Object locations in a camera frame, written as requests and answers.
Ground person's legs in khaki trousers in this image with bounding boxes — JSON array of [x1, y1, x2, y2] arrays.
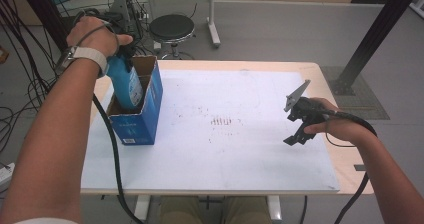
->
[[156, 195, 272, 224]]

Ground grey computer tower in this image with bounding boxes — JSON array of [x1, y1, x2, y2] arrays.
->
[[128, 0, 144, 44]]

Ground light wooden table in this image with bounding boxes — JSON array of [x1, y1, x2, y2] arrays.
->
[[79, 58, 375, 223]]

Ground blue bottle with white cap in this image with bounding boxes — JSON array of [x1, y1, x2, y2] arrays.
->
[[106, 54, 146, 112]]

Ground white-legged desk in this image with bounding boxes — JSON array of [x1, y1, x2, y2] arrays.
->
[[126, 0, 250, 49]]

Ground blue cardboard box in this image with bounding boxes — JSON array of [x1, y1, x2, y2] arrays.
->
[[106, 54, 165, 147]]

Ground person's left hand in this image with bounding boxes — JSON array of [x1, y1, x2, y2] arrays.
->
[[65, 15, 134, 59]]

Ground thin grey cord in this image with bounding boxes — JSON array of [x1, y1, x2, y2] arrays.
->
[[75, 21, 122, 57], [324, 118, 357, 149]]

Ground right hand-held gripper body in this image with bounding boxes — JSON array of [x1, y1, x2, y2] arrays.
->
[[283, 79, 332, 128]]

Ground thick black gripper cable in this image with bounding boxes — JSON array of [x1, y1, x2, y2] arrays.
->
[[323, 107, 379, 224], [74, 7, 146, 224]]

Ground wristwatch with white band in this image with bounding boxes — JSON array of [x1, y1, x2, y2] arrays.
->
[[54, 45, 110, 80]]

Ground white power strip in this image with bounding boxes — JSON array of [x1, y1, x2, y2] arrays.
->
[[0, 162, 17, 189]]

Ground black round stool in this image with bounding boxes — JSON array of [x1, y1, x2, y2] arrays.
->
[[148, 13, 197, 60]]

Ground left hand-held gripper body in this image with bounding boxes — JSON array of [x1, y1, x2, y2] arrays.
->
[[101, 0, 135, 37]]

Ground person's right hand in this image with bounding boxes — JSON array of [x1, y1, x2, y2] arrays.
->
[[303, 96, 378, 146]]

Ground black metal post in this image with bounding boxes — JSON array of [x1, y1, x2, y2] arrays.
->
[[329, 0, 424, 97], [15, 0, 73, 53]]

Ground white table mat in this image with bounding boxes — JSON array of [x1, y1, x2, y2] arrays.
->
[[80, 68, 341, 193]]

